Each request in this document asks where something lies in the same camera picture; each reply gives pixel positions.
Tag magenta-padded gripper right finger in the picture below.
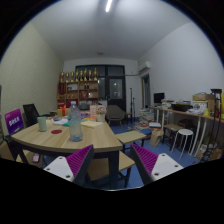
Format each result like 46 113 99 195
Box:
129 143 185 187

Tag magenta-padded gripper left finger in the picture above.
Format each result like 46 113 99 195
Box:
43 143 96 188

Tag clear plastic water bottle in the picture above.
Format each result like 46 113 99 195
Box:
67 100 84 143

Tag brown paper bag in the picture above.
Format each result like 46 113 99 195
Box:
149 129 165 148

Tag white round stool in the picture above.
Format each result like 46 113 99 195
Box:
173 128 195 160

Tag wooden stool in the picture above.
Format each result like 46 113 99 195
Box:
163 123 184 145

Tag pale green ribbed cup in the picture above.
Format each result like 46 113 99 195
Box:
36 116 48 133

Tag low wooden bench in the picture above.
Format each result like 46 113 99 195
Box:
114 129 148 152

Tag pile of books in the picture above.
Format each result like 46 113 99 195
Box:
138 108 156 129

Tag large yellow paper pad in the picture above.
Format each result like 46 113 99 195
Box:
80 119 104 130

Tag yellow gift box red ribbon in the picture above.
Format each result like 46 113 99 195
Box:
56 104 70 118

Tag long wooden side desk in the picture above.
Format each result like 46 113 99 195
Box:
151 104 224 161

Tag black office chair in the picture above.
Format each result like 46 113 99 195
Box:
22 103 41 128

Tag purple sign board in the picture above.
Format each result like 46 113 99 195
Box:
4 108 25 136

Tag orange upright card box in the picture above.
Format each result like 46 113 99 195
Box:
89 104 98 118

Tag pink flowers in white pot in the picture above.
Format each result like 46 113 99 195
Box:
95 104 108 123

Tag black microphone stand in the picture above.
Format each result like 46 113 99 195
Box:
128 87 137 125

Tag black computer monitor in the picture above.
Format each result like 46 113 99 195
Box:
153 92 166 105

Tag grey armchair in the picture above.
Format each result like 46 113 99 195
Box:
105 104 127 126

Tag wooden shelf unit with trophies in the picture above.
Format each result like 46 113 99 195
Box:
56 67 100 111

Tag dark glass door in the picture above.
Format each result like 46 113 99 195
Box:
75 64 127 111

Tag white wall air conditioner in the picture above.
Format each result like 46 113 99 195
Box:
137 60 152 75

